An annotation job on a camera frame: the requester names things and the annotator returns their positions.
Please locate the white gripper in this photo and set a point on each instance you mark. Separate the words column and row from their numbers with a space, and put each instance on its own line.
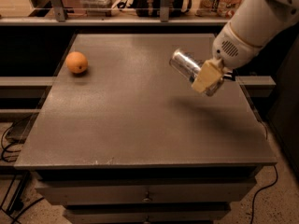
column 234, row 50

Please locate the silver redbull can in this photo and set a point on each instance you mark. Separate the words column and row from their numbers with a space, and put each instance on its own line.
column 186, row 65

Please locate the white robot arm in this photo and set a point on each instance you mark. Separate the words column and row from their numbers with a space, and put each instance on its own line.
column 252, row 27

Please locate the grey drawer cabinet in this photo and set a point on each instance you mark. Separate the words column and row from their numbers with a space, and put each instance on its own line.
column 133, row 119

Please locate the upper drawer with knob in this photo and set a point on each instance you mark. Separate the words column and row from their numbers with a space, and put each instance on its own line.
column 93, row 192

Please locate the drawer with knob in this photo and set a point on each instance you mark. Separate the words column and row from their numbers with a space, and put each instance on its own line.
column 93, row 192
column 147, row 214

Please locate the orange fruit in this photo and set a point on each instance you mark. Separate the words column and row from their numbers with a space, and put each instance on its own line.
column 76, row 62

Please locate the lower drawer with knob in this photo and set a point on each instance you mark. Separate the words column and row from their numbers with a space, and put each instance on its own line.
column 147, row 214

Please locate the metal shelf rail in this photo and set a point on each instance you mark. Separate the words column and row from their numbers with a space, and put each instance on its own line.
column 21, row 13

